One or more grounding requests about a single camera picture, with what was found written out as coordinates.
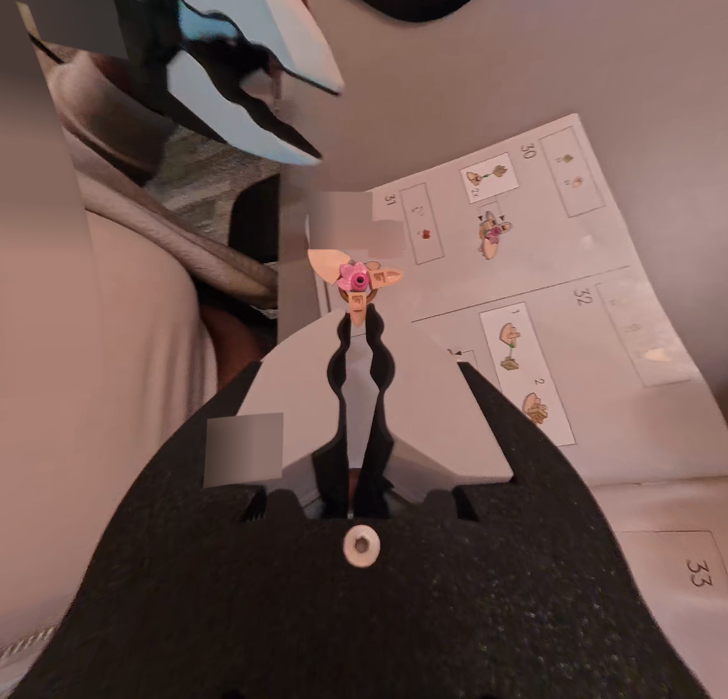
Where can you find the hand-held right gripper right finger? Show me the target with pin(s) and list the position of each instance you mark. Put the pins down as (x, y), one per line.
(432, 414)

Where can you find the light desk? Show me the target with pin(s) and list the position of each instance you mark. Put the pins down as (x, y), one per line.
(512, 56)

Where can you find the pink and peach toy flower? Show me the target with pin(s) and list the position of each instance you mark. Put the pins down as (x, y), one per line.
(355, 281)

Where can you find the person's white clothing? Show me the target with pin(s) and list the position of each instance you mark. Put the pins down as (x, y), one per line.
(148, 340)

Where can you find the building instruction booklet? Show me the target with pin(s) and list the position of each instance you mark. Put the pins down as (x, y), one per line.
(540, 255)

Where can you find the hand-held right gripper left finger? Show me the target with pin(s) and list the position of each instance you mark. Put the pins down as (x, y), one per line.
(301, 380)

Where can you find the black mesh chair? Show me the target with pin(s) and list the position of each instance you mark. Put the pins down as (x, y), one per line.
(256, 221)

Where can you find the person's bare leg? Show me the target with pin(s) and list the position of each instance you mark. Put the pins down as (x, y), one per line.
(233, 335)

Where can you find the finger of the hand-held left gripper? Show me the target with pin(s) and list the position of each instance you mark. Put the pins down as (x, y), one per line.
(267, 10)
(227, 113)

